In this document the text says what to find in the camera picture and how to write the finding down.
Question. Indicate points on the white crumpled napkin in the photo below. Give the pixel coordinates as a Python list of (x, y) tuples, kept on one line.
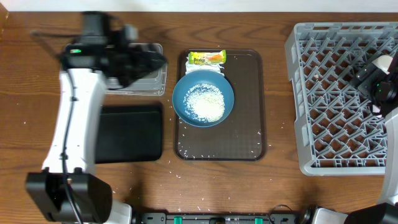
[(218, 68)]

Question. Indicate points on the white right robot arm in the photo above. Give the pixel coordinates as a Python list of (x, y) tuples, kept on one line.
[(385, 210)]

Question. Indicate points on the yellow green snack wrapper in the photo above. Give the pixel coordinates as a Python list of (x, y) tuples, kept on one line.
[(207, 58)]

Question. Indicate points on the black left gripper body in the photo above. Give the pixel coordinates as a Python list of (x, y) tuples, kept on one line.
[(108, 58)]

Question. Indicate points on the dark blue plate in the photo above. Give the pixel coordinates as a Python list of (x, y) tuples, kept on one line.
[(198, 77)]

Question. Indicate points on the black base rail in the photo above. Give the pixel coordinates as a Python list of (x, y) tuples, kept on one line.
[(162, 218)]

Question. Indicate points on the pile of white rice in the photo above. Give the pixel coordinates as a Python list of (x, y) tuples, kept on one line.
[(204, 103)]

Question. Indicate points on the grey dishwasher rack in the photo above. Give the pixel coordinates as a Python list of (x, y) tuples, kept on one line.
[(336, 133)]

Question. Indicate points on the clear plastic bin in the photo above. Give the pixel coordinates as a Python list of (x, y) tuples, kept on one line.
[(153, 84)]

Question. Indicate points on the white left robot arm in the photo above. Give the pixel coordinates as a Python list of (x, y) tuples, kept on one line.
[(66, 189)]

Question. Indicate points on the dark brown serving tray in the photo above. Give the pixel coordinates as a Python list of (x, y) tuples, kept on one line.
[(242, 135)]

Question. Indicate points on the black rectangular tray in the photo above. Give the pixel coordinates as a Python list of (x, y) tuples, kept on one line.
[(129, 134)]

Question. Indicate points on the cream white cup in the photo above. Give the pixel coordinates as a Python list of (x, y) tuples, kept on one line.
[(383, 63)]

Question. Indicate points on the pink cup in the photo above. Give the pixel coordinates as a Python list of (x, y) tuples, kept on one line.
[(375, 109)]

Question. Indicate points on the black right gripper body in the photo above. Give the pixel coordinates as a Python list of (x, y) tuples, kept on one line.
[(370, 78)]

